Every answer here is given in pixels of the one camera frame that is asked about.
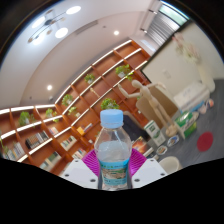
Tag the ceiling air vent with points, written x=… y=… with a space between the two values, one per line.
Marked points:
x=86 y=27

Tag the recessed ceiling light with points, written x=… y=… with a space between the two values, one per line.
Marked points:
x=49 y=87
x=116 y=32

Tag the stack of black books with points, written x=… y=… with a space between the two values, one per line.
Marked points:
x=141 y=145

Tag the green tissue pack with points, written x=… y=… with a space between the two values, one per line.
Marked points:
x=186 y=124

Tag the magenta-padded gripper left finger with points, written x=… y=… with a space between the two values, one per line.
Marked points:
x=78 y=171

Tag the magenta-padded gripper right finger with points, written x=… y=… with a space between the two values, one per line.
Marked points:
x=148 y=171

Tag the branched ceiling lamp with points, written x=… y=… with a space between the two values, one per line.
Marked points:
x=61 y=32

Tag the flat round red coaster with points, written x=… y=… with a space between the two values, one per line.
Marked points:
x=205 y=141

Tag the window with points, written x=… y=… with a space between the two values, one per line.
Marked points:
x=173 y=11

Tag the grey window curtain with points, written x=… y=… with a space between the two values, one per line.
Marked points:
x=160 y=26

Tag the wooden artist mannequin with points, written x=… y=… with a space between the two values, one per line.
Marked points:
x=155 y=103

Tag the orange wooden shelf unit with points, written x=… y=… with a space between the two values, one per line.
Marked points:
x=83 y=100

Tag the small round colourful badge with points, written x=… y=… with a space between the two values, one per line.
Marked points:
x=210 y=102
x=202 y=108
x=161 y=150
x=173 y=140

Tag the tan chair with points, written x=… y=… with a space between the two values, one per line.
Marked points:
x=168 y=103

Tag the stack of white packs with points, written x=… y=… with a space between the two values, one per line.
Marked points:
x=191 y=96

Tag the clear blue-capped water bottle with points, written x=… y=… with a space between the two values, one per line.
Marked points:
x=112 y=156

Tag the green and white carton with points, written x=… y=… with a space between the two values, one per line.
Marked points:
x=155 y=132

